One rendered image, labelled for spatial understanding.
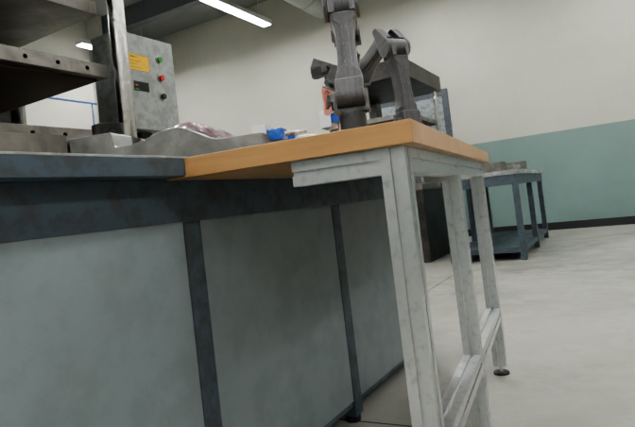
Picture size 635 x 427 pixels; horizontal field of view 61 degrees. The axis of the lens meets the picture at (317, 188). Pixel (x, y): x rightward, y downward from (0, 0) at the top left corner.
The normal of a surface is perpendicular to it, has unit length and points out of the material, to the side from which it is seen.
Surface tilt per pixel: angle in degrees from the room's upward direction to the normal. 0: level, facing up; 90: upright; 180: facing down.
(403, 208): 90
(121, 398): 90
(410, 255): 90
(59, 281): 90
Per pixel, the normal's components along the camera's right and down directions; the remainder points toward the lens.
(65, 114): 0.87, -0.12
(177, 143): -0.22, 0.00
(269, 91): -0.48, 0.03
